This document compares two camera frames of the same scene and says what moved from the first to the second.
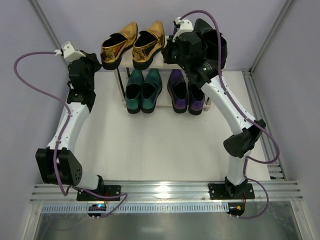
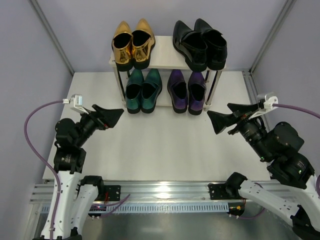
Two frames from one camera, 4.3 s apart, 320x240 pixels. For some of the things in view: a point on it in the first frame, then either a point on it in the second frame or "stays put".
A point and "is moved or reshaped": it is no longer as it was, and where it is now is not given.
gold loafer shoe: x=112 y=48 -> x=121 y=43
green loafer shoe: x=151 y=88 stays put
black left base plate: x=109 y=191 stays put
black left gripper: x=92 y=60 -> x=99 y=120
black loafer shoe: x=210 y=35 stays put
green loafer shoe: x=133 y=91 stays put
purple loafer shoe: x=177 y=87 stays put
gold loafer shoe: x=148 y=43 is moved or reshaped
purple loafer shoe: x=196 y=98 stays put
